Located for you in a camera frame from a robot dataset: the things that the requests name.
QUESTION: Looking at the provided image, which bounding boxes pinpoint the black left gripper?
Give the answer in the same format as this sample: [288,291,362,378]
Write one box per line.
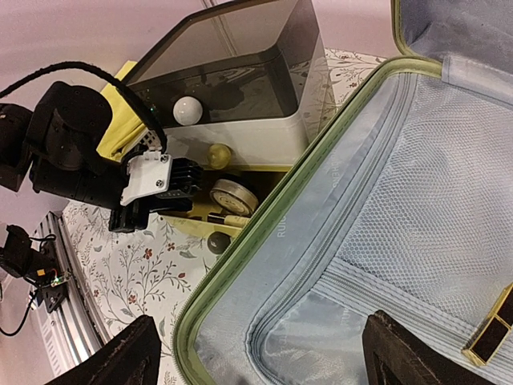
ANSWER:
[1,81,204,233]

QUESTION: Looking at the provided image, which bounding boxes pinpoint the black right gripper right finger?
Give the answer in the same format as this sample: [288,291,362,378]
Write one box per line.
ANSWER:
[362,310,489,385]

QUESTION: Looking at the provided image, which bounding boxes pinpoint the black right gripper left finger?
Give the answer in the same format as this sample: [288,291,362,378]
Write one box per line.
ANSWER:
[49,315,161,385]

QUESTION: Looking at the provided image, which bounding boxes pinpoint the plain yellow garment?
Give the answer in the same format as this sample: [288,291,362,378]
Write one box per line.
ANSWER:
[97,84,149,162]

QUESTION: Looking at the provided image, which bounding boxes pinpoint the black gold lipstick tube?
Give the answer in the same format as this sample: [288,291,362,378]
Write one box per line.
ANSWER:
[462,284,512,367]

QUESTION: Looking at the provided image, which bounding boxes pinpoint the round cream compact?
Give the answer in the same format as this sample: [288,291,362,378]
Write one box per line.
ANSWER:
[210,178,259,217]

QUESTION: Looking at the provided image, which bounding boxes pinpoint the slim gold cosmetic pencil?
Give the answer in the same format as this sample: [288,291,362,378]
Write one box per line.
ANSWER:
[207,212,250,229]

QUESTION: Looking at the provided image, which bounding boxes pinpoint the drawer cabinet with dark top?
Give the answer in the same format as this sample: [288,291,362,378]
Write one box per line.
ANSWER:
[109,1,333,233]

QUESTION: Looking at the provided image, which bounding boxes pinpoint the green hard-shell suitcase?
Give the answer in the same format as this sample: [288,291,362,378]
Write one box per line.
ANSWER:
[174,1,512,384]

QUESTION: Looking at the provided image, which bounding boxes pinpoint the floral white tablecloth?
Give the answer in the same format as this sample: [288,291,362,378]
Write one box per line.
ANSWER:
[60,48,386,385]

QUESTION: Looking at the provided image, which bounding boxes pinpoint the aluminium front rail frame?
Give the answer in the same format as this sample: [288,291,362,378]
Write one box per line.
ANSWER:
[0,210,113,378]

